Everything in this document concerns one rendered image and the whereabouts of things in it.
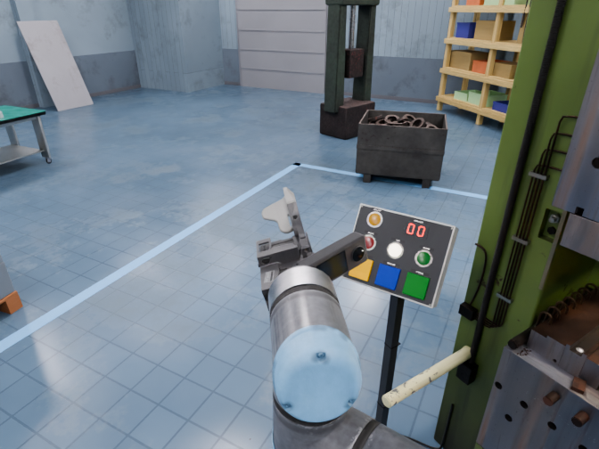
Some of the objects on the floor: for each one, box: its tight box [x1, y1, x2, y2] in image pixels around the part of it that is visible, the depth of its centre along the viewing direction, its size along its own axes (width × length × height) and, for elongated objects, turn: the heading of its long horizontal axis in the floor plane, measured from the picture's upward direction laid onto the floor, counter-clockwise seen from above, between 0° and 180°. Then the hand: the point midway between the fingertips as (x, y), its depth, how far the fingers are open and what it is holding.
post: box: [375, 295, 405, 426], centre depth 175 cm, size 4×4×108 cm
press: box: [320, 0, 380, 140], centre depth 629 cm, size 73×92×279 cm
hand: (299, 224), depth 75 cm, fingers open, 14 cm apart
